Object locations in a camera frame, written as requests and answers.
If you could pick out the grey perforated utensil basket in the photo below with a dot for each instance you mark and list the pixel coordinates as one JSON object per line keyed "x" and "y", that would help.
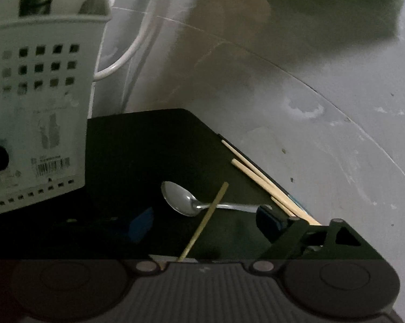
{"x": 37, "y": 107}

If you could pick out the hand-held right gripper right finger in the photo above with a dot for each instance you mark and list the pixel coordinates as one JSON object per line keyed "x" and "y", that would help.
{"x": 271, "y": 222}

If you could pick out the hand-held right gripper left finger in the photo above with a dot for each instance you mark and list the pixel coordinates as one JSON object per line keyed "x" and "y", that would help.
{"x": 143, "y": 225}

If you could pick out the silver metal spoon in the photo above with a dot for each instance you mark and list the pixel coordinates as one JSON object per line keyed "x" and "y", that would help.
{"x": 180, "y": 198}

